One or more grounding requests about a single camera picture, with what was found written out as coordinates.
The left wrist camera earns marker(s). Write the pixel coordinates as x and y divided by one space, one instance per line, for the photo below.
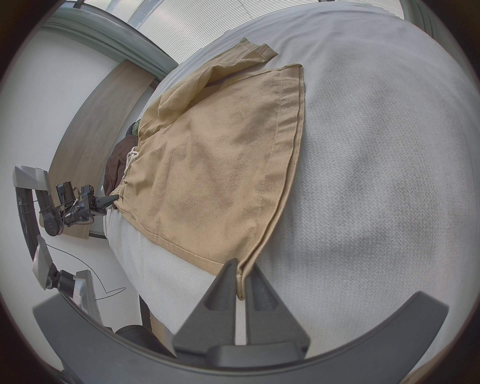
87 193

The tan shorts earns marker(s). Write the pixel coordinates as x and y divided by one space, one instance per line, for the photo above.
217 168

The window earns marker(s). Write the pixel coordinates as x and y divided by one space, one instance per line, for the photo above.
225 18

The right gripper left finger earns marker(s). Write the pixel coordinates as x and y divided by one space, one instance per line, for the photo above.
210 322

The bed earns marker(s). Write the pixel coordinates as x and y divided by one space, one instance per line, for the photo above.
375 168

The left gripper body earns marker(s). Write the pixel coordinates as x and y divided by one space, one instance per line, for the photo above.
96 208

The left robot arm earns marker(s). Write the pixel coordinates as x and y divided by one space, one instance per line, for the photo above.
28 210

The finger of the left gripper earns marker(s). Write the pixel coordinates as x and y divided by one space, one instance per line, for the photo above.
109 200

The brown garment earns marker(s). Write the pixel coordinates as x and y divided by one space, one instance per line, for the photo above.
118 165

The blue-green curtain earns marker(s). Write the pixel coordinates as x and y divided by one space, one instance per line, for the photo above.
423 18
123 45

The green garment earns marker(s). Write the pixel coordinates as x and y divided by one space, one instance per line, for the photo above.
133 128

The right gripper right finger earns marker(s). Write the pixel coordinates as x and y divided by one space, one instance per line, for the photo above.
273 326

